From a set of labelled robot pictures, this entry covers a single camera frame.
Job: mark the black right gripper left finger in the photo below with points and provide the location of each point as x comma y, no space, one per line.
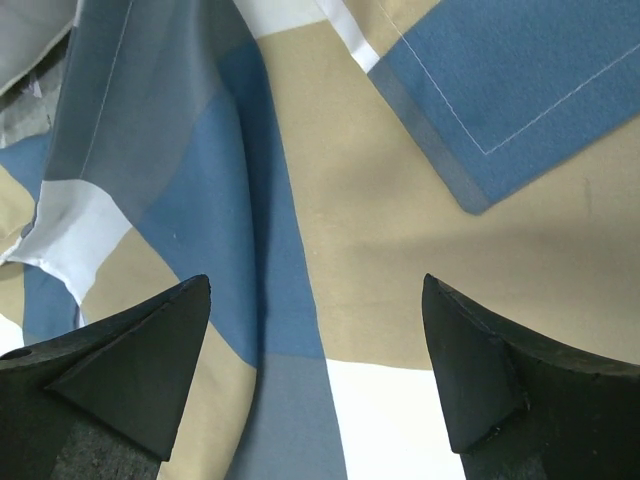
104,401

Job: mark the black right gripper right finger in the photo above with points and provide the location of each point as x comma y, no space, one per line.
520,405

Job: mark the blue beige white pillowcase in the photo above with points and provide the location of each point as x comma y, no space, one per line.
316,160

